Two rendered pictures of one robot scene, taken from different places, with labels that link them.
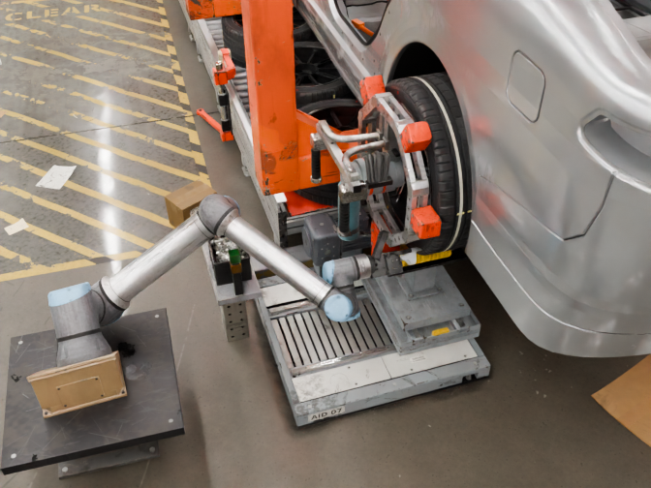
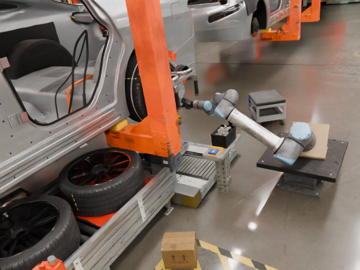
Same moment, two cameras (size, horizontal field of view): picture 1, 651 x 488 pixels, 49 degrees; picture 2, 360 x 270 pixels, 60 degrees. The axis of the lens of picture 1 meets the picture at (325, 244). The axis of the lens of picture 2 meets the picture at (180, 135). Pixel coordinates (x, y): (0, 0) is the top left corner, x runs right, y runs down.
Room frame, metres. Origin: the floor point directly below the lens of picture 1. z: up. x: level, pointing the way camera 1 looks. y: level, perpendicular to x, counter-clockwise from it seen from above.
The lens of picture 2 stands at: (3.85, 2.00, 1.72)
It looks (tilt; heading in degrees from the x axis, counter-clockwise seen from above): 26 degrees down; 232
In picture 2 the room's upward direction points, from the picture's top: 9 degrees counter-clockwise
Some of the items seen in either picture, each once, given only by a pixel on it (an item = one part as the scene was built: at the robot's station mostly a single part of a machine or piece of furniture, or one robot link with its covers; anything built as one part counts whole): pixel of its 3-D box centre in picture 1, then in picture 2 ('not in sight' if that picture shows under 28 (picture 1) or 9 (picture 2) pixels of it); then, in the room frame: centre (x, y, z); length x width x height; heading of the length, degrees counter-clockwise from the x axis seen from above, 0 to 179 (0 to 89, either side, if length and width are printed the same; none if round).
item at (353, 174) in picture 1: (369, 150); (179, 67); (2.07, -0.15, 1.03); 0.19 x 0.18 x 0.11; 107
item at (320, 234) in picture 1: (351, 244); (159, 161); (2.49, -0.11, 0.26); 0.42 x 0.18 x 0.35; 107
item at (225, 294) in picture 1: (229, 262); (222, 145); (2.17, 0.39, 0.44); 0.43 x 0.17 x 0.03; 17
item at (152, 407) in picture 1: (100, 404); (302, 166); (1.69, 0.86, 0.15); 0.60 x 0.60 x 0.30; 15
